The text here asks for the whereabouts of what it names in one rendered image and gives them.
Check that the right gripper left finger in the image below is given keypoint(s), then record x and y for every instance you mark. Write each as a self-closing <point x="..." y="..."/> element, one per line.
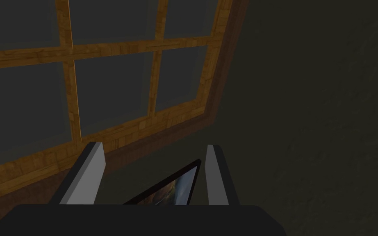
<point x="85" y="178"/>

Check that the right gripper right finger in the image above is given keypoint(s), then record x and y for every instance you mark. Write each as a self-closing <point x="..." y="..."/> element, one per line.
<point x="218" y="180"/>

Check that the black framed screen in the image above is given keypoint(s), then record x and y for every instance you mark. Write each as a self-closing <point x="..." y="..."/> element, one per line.
<point x="172" y="188"/>

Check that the wooden framed window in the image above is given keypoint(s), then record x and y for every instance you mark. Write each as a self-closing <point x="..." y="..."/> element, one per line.
<point x="110" y="82"/>

